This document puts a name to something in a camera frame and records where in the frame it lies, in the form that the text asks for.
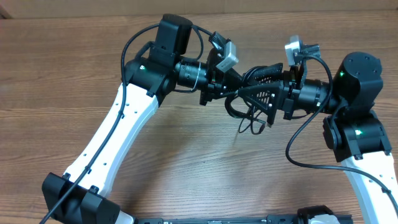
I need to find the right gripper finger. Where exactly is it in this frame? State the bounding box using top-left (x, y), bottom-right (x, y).
top-left (245, 63), bottom-right (283, 85)
top-left (238, 84), bottom-right (284, 126)

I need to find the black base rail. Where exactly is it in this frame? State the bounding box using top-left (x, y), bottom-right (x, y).
top-left (134, 205), bottom-right (354, 224)

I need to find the black cable bundle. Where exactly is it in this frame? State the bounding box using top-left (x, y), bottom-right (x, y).
top-left (224, 65), bottom-right (268, 136)

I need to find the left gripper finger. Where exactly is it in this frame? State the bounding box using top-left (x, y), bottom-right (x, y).
top-left (214, 90), bottom-right (239, 100)
top-left (223, 70), bottom-right (243, 89)

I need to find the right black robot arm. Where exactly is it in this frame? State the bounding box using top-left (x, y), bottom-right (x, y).
top-left (238, 51), bottom-right (397, 223)

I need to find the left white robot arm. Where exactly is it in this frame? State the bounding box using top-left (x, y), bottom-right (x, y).
top-left (42, 14), bottom-right (240, 223)

